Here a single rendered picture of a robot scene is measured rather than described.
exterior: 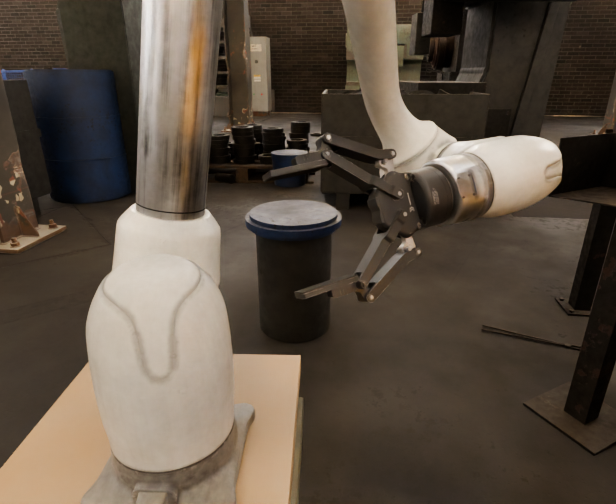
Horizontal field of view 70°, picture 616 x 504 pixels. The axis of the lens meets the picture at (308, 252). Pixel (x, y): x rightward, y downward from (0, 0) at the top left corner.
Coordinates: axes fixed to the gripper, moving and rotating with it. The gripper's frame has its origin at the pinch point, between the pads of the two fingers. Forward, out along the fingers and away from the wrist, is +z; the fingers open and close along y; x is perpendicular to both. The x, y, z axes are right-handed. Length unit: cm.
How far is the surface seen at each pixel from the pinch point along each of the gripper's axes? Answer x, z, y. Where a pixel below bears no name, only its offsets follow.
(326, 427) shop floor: 61, -18, 51
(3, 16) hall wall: 1142, 113, -673
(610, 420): 34, -85, 69
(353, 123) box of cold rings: 193, -134, -57
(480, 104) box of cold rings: 155, -200, -46
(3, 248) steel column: 221, 70, -33
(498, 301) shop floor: 91, -113, 48
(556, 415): 40, -75, 65
